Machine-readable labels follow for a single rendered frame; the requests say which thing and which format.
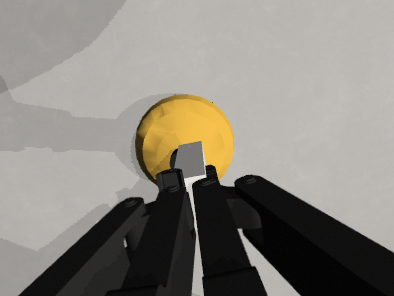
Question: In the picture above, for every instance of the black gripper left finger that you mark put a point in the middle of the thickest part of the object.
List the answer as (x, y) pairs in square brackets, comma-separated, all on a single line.
[(161, 264)]

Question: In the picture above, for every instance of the yellow dome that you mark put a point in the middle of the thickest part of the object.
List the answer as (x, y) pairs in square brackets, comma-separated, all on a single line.
[(182, 119)]

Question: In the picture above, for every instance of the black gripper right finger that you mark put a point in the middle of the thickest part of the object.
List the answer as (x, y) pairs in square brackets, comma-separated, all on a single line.
[(315, 253)]

